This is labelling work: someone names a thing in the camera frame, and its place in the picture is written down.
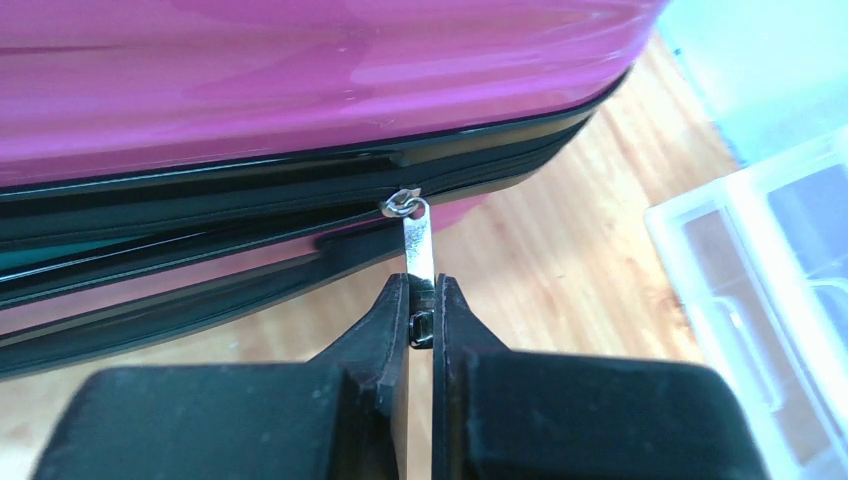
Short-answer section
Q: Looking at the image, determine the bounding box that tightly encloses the white plastic drawer organizer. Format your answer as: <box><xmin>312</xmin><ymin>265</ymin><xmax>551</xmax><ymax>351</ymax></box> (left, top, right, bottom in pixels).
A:
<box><xmin>645</xmin><ymin>128</ymin><xmax>847</xmax><ymax>479</ymax></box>

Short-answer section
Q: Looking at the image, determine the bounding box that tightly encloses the pink and teal kids suitcase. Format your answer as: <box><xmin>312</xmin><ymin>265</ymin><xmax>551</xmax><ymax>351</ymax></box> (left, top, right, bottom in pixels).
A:
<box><xmin>1</xmin><ymin>1</ymin><xmax>665</xmax><ymax>379</ymax></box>

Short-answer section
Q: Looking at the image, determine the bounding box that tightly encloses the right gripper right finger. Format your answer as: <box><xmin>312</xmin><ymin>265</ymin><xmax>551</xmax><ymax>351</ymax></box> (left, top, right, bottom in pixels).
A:
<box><xmin>431</xmin><ymin>275</ymin><xmax>768</xmax><ymax>479</ymax></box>

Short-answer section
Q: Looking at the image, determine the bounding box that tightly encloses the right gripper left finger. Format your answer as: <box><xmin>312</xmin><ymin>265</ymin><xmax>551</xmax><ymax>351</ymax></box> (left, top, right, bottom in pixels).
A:
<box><xmin>33</xmin><ymin>274</ymin><xmax>410</xmax><ymax>479</ymax></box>

